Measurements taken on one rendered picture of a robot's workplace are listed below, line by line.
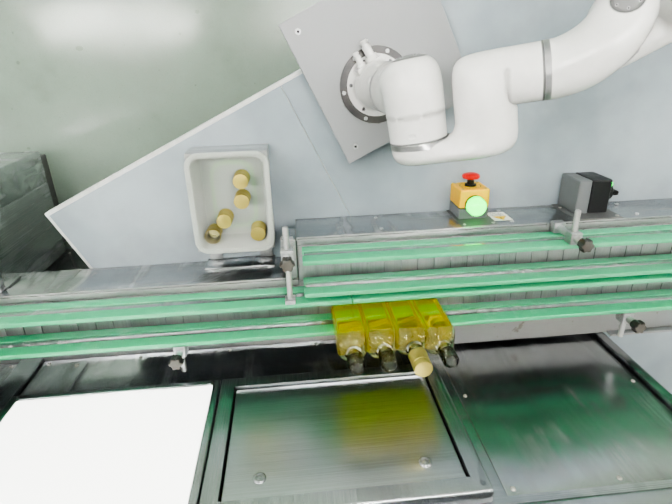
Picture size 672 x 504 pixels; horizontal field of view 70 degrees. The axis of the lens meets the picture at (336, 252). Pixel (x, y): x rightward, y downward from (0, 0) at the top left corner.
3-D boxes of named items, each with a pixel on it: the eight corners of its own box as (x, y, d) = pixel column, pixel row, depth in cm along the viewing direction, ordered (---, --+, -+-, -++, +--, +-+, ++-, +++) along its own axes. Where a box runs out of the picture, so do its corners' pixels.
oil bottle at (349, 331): (330, 309, 111) (339, 366, 92) (328, 288, 109) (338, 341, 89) (354, 307, 112) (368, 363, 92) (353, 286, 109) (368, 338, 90)
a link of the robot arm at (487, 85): (538, 39, 74) (540, 143, 80) (386, 66, 82) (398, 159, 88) (544, 41, 66) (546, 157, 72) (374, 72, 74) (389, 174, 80)
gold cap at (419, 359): (428, 347, 89) (434, 361, 85) (425, 363, 90) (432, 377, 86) (409, 347, 88) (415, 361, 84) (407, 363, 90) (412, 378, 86)
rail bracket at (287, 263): (283, 287, 107) (283, 316, 96) (277, 215, 101) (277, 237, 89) (297, 286, 107) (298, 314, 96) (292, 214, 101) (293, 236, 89)
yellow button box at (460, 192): (448, 209, 118) (458, 219, 111) (450, 179, 115) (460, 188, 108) (476, 208, 119) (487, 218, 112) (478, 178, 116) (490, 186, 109)
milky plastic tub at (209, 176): (202, 240, 115) (196, 255, 107) (189, 146, 106) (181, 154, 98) (276, 236, 116) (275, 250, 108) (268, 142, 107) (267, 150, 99)
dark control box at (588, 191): (555, 203, 120) (574, 214, 113) (560, 172, 117) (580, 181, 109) (587, 201, 121) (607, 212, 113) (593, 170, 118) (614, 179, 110)
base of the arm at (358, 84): (328, 60, 99) (340, 60, 85) (381, 27, 98) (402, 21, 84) (364, 127, 105) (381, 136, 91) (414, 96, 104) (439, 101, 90)
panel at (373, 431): (16, 406, 102) (-103, 566, 71) (11, 395, 100) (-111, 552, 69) (433, 372, 109) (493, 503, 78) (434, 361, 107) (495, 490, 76)
